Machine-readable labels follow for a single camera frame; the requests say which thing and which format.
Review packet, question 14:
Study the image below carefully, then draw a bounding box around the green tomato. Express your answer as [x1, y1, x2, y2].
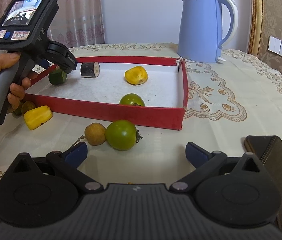
[119, 93, 145, 107]
[105, 120, 143, 151]

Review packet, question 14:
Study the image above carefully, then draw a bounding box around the blue electric kettle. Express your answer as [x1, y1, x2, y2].
[177, 0, 238, 63]

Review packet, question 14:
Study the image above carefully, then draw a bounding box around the person's left hand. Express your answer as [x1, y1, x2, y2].
[0, 53, 37, 114]

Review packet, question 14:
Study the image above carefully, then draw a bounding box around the small yellow round fruit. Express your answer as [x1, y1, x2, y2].
[21, 101, 36, 116]

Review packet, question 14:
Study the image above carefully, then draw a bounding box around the yellow pepper wedge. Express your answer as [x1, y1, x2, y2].
[24, 106, 53, 131]

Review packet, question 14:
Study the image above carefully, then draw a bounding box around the gold wall moulding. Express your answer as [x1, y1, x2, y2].
[248, 0, 263, 57]

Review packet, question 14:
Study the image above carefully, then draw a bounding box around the red shallow cardboard box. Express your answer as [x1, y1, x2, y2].
[25, 56, 188, 130]

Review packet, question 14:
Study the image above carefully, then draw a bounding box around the large yellow pepper piece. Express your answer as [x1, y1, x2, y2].
[124, 66, 149, 85]

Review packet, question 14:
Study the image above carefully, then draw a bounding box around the white wall switch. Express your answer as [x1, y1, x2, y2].
[268, 36, 282, 57]

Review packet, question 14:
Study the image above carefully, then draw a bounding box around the brown longan with stem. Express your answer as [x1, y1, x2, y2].
[73, 122, 106, 146]

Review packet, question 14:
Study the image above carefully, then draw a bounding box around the dark eggplant piece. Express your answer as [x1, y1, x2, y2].
[80, 62, 100, 78]

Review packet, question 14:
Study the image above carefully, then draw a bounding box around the cream embroidered tablecloth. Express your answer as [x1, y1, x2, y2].
[0, 49, 282, 185]

